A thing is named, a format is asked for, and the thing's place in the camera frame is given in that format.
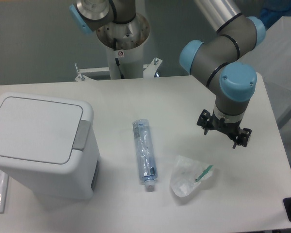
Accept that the crushed clear plastic bottle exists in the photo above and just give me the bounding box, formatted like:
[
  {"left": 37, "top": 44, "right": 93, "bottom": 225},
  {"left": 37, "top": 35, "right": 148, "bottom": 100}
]
[{"left": 132, "top": 119, "right": 158, "bottom": 192}]

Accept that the second grey robot arm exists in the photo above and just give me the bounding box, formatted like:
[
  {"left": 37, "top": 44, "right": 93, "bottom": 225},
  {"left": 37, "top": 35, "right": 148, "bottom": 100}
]
[{"left": 69, "top": 0, "right": 136, "bottom": 34}]

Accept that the crumpled clear plastic bag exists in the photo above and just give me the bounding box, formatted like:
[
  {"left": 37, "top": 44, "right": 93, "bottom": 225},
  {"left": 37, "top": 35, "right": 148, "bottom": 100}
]
[{"left": 170, "top": 155, "right": 213, "bottom": 198}]

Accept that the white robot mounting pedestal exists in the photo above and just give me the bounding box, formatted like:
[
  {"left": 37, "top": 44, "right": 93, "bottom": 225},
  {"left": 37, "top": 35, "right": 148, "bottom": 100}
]
[{"left": 75, "top": 13, "right": 162, "bottom": 81}]

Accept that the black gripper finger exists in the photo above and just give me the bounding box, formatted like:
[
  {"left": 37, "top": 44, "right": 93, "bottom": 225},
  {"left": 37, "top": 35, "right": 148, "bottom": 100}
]
[
  {"left": 197, "top": 109, "right": 212, "bottom": 135},
  {"left": 232, "top": 128, "right": 252, "bottom": 149}
]

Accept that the black cable on pedestal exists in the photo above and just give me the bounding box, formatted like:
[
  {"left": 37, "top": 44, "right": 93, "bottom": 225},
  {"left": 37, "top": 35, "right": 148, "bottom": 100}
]
[{"left": 113, "top": 38, "right": 125, "bottom": 80}]

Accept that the white plastic trash can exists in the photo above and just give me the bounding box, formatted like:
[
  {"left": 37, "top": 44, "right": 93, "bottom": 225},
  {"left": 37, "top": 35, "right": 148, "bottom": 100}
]
[{"left": 0, "top": 92, "right": 100, "bottom": 200}]

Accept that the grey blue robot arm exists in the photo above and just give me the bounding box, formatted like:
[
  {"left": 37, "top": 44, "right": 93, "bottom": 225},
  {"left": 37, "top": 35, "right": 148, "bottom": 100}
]
[{"left": 179, "top": 0, "right": 266, "bottom": 147}]

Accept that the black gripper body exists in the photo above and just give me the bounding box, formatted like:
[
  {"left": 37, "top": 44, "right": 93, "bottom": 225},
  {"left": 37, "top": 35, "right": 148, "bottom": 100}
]
[{"left": 204, "top": 111, "right": 241, "bottom": 141}]

